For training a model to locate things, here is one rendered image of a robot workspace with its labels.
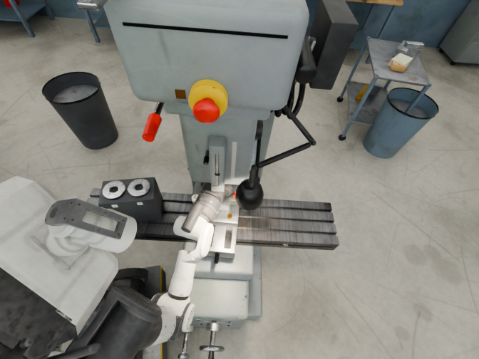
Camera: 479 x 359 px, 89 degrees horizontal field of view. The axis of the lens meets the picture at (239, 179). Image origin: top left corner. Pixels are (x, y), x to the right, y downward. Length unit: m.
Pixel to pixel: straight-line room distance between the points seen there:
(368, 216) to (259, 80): 2.33
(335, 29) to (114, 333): 0.90
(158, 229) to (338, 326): 1.51
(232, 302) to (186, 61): 1.11
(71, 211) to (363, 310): 2.12
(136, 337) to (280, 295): 1.59
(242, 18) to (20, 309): 0.48
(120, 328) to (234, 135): 0.48
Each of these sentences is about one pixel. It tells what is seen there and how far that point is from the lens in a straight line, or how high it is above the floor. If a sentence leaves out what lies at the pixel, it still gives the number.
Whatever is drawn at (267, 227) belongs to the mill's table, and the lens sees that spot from 1.20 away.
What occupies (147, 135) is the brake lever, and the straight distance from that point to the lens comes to 0.43.
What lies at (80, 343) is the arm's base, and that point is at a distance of 0.60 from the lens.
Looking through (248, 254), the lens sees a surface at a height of 0.84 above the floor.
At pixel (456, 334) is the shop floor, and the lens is 2.63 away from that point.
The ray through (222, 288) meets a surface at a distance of 1.30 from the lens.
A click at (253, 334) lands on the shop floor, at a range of 2.01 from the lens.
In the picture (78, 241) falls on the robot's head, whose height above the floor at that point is 1.61.
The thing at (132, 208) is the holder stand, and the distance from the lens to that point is 1.15.
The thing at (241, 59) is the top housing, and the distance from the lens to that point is 0.37.
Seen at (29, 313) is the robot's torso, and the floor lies 1.60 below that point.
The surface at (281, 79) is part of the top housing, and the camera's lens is 0.39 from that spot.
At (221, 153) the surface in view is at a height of 1.52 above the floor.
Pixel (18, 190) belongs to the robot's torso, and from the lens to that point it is 0.53.
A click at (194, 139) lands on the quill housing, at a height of 1.53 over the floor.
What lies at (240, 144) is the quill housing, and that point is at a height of 1.52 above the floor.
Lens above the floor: 2.00
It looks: 54 degrees down
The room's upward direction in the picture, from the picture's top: 6 degrees clockwise
